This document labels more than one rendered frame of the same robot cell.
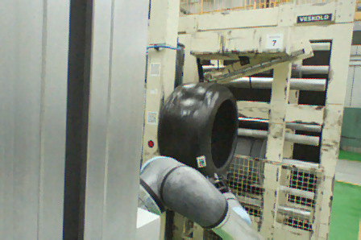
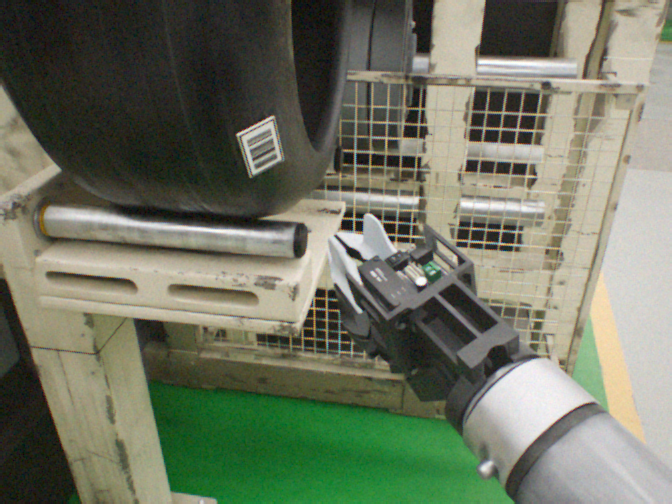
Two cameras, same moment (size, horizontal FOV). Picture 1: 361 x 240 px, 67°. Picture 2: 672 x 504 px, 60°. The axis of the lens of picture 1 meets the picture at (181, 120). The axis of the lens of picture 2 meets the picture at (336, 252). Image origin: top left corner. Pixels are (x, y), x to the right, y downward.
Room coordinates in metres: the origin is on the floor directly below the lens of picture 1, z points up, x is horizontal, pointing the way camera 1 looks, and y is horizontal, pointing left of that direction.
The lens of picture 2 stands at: (0.77, 0.01, 1.24)
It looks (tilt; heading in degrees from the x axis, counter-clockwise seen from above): 30 degrees down; 340
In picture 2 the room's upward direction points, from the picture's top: straight up
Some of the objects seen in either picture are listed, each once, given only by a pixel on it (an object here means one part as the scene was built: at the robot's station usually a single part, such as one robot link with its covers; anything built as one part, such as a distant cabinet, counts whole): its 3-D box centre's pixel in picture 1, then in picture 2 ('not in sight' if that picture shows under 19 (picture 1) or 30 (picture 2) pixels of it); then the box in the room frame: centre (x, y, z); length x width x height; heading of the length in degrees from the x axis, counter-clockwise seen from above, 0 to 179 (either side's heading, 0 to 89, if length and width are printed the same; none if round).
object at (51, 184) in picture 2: not in sight; (96, 177); (1.66, 0.07, 0.90); 0.40 x 0.03 x 0.10; 150
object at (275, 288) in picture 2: not in sight; (174, 272); (1.45, -0.02, 0.83); 0.36 x 0.09 x 0.06; 60
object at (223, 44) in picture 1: (240, 45); not in sight; (1.77, -0.34, 1.71); 0.61 x 0.25 x 0.15; 60
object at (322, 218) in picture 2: not in sight; (214, 246); (1.58, -0.09, 0.80); 0.37 x 0.36 x 0.02; 150
